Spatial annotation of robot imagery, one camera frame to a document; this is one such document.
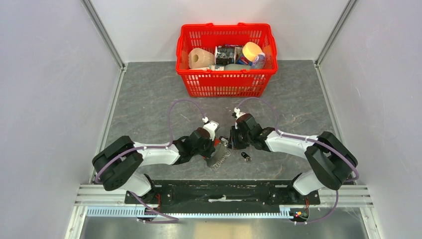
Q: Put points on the silver key with black tag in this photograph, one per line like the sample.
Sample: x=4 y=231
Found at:
x=246 y=157

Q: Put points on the toilet paper roll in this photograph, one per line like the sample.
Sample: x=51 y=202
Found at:
x=199 y=58

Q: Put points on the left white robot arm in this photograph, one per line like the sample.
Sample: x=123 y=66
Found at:
x=116 y=165

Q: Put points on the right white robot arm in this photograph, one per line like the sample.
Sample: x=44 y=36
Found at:
x=331 y=162

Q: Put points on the dark snack packet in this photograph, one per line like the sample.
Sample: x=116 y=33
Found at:
x=224 y=55

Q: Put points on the red plastic shopping basket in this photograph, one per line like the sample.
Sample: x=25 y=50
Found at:
x=232 y=80

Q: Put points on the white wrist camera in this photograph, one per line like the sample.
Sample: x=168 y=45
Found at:
x=237 y=113
x=211 y=127

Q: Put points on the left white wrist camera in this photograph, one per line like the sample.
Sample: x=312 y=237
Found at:
x=211 y=127

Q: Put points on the clear plastic bottle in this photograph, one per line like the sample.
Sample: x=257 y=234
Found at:
x=259 y=61

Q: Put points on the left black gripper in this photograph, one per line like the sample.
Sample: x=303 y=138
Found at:
x=207 y=153

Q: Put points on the orange sponge disc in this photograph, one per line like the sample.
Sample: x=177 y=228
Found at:
x=250 y=50

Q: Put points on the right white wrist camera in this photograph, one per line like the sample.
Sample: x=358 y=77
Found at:
x=237 y=113

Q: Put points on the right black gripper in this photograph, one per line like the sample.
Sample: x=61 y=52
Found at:
x=234 y=144

